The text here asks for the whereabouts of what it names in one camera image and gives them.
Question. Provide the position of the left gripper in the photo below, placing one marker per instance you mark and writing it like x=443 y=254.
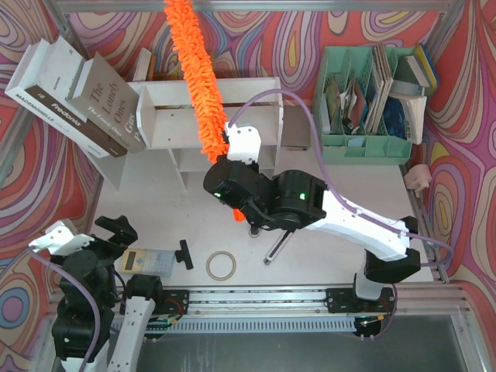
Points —
x=107 y=246

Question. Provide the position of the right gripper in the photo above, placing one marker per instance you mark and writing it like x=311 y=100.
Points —
x=223 y=169

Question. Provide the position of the black silver pen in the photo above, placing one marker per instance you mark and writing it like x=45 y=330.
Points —
x=277 y=247

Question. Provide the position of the orange microfiber duster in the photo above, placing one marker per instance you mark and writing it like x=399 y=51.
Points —
x=198 y=73

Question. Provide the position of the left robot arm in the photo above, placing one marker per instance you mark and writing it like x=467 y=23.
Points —
x=97 y=329

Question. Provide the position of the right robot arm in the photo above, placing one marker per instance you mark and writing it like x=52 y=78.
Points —
x=389 y=258

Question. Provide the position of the white wooden bookshelf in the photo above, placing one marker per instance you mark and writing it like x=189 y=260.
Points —
x=187 y=123

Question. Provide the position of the black white stapler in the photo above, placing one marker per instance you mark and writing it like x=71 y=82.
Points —
x=254 y=231

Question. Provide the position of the black T-shaped clip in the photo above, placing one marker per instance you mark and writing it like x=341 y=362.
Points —
x=183 y=255

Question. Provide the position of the grey notebook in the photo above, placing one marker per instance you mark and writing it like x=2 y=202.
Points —
x=296 y=131

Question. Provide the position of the mint green desk organizer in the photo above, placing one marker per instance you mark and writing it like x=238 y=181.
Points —
x=341 y=64

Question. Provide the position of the white Mademoiselle book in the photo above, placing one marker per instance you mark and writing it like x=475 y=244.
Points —
x=26 y=72

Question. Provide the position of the pink tape dispenser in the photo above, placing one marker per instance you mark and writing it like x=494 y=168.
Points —
x=418 y=178

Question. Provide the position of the The Lonely Ones book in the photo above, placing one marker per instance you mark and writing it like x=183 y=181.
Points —
x=106 y=99

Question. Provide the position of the white paperback book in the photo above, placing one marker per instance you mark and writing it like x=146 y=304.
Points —
x=414 y=109

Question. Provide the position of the books behind shelf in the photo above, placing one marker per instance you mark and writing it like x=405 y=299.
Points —
x=147 y=67

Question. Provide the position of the brown Fredonia book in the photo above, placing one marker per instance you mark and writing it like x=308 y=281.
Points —
x=50 y=88

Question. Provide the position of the blue yellow book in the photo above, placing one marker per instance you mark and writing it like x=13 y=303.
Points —
x=423 y=69

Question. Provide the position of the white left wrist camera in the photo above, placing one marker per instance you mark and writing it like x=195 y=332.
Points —
x=61 y=239

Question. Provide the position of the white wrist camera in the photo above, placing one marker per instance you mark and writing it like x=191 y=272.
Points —
x=61 y=239
x=244 y=144

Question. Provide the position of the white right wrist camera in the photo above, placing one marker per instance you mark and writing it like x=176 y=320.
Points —
x=244 y=144

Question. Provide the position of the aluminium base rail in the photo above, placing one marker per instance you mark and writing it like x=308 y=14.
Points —
x=313 y=300

